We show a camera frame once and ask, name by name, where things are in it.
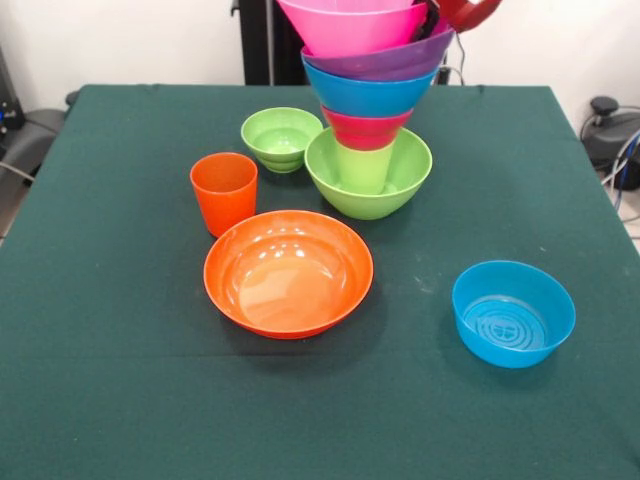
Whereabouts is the small green bowl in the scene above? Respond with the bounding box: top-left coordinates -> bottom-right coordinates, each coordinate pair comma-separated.
240,106 -> 325,174

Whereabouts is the small blue bowl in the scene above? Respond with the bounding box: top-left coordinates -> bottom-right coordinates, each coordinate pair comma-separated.
452,259 -> 577,370

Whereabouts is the wide purple bowl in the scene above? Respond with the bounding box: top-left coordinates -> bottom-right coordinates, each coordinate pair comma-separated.
300,27 -> 456,83

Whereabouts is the dark green tablecloth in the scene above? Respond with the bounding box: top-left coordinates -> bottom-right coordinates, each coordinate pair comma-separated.
0,83 -> 640,480

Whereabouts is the medium green bowl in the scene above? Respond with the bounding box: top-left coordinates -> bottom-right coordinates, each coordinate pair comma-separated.
304,128 -> 433,221

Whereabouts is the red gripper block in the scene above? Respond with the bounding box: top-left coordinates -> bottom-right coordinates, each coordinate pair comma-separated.
412,0 -> 504,42

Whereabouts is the large pink bowl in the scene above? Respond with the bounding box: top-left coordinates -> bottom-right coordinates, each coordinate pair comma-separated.
276,0 -> 451,58

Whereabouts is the orange cup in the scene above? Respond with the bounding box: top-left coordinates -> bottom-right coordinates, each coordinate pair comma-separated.
189,152 -> 259,239

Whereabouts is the black computer tower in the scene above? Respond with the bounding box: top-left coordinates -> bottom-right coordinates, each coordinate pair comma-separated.
0,44 -> 25,151

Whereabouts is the large blue bowl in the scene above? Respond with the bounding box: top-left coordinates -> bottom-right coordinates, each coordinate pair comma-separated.
302,62 -> 440,119

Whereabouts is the black wall cable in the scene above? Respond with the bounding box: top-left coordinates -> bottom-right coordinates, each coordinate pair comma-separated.
434,34 -> 469,87

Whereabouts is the light green cup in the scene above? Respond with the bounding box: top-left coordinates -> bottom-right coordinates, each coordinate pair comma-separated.
335,142 -> 396,195

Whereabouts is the wide orange bowl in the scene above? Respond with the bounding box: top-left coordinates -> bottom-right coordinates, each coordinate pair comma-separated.
203,209 -> 375,341

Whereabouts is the small crimson bowl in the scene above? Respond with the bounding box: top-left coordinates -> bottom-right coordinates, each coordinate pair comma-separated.
320,105 -> 415,151

